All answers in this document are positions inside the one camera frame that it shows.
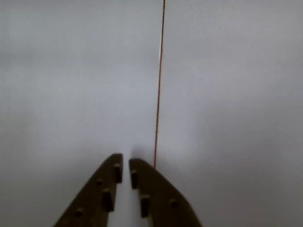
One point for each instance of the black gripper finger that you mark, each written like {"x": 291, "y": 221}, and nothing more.
{"x": 163, "y": 196}
{"x": 94, "y": 201}

